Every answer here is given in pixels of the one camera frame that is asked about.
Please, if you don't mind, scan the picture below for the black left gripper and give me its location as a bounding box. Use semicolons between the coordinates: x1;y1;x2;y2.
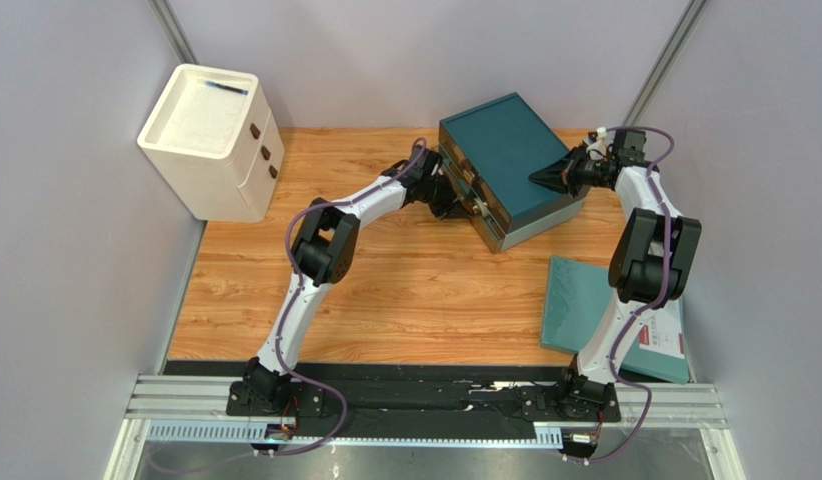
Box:
421;173;475;221

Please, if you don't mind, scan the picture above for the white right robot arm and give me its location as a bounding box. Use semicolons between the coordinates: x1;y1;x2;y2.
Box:
529;126;702;420

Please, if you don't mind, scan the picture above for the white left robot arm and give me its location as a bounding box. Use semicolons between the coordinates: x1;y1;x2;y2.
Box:
226;138;470;416

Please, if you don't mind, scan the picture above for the teal drawer organizer box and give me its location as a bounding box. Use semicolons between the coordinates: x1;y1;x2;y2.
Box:
438;92;588;253

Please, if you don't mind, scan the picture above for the teal flat box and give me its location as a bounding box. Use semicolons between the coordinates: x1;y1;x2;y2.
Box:
539;256;690;384

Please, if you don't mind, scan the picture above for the white paper label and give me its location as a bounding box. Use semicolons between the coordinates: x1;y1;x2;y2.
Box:
638;311;685;360

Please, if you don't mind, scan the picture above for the black pen on cabinet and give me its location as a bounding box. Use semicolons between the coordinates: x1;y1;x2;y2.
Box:
205;80;249;96

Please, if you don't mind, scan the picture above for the white three-drawer cabinet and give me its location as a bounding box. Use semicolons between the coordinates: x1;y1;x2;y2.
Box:
137;64;285;223

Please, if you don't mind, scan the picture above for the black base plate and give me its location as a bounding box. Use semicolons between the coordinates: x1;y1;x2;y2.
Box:
225;380;622;423

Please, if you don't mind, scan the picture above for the aluminium mounting rail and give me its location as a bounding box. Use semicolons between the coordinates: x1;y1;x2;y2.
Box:
126;376;728;448

